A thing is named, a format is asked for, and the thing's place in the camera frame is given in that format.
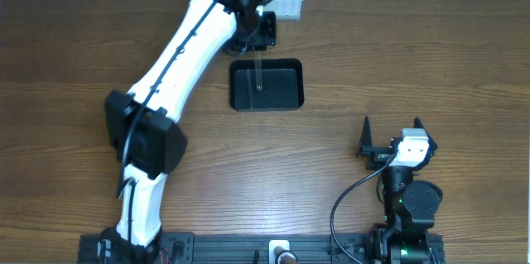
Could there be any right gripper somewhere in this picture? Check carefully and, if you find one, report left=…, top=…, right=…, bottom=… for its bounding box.
left=358, top=115, right=439, bottom=172

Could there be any white test tube rack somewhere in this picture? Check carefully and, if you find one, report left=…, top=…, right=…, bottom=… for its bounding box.
left=263, top=0, right=306, bottom=22

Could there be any clear test tube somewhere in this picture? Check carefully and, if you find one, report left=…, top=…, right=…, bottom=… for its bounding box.
left=253, top=49, right=265, bottom=92
left=245, top=68, right=255, bottom=110

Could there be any mounting rail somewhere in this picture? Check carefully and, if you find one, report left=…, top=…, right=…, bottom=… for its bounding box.
left=78, top=230, right=447, bottom=264

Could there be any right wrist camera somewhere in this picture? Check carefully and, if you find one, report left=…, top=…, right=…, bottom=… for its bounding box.
left=390, top=127, right=431, bottom=169

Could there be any black tray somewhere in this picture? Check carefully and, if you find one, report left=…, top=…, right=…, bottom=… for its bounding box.
left=228, top=57, right=306, bottom=113

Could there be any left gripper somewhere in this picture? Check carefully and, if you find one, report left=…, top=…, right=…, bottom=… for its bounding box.
left=238, top=10, right=278, bottom=52

